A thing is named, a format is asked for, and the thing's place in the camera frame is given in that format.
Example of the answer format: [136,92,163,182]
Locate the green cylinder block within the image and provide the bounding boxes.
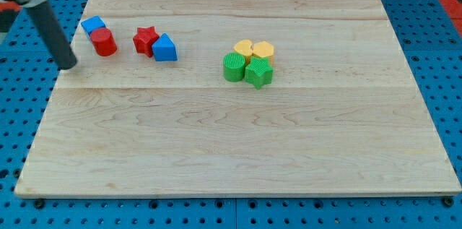
[223,52,246,82]

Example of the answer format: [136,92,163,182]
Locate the green star block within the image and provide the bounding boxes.
[245,56,274,90]

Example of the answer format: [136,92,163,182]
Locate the yellow heart block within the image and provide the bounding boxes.
[233,39,253,65]

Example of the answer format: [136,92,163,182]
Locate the yellow hexagon block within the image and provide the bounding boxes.
[252,41,275,65]

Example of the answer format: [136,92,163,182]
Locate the blue triangle block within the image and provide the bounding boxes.
[152,33,178,61]

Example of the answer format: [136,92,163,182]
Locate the red star block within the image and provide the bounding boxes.
[133,26,160,58]

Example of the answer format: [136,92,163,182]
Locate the light wooden board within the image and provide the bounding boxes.
[14,0,461,199]

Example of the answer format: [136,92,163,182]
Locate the red cylinder block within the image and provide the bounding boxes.
[90,27,117,56]

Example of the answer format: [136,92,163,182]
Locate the blue cube block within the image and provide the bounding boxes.
[80,16,106,37]

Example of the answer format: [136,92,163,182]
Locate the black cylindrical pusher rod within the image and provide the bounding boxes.
[26,1,77,70]

